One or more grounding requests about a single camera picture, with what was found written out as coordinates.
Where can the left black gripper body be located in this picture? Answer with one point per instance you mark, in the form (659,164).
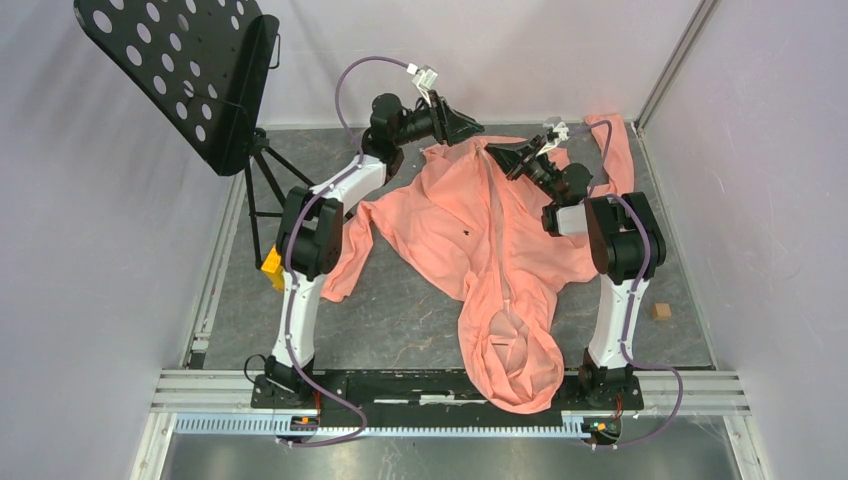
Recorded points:
(428,122)

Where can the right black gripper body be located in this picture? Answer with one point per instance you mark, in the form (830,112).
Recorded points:
(537,169)

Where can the salmon pink zip jacket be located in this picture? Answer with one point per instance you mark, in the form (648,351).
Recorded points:
(478,237)

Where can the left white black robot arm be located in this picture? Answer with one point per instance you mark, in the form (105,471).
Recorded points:
(310,236)

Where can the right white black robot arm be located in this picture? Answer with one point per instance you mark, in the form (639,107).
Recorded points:
(626,247)

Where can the small wooden cube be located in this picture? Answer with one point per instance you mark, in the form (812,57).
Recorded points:
(661,311)

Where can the yellow and red toy block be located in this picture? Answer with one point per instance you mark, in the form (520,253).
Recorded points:
(273,268)

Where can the black perforated music stand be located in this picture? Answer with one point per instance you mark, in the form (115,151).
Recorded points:
(204,64)

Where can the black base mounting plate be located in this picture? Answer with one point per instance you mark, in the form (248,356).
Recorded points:
(446,398)

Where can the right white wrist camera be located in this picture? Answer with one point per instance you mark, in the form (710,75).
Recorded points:
(556,133)

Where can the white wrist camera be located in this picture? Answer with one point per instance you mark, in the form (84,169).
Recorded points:
(423,79)
(556,133)

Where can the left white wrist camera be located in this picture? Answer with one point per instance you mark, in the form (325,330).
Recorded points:
(423,79)

